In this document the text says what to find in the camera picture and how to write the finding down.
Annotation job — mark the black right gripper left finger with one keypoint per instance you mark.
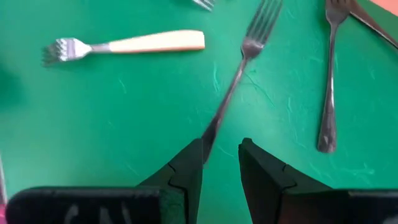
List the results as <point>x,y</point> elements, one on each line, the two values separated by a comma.
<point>183,174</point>

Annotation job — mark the green table mat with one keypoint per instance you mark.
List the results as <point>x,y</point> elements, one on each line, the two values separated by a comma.
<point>93,124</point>

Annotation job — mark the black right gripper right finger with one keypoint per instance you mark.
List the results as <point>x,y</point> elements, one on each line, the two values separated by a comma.
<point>264,186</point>

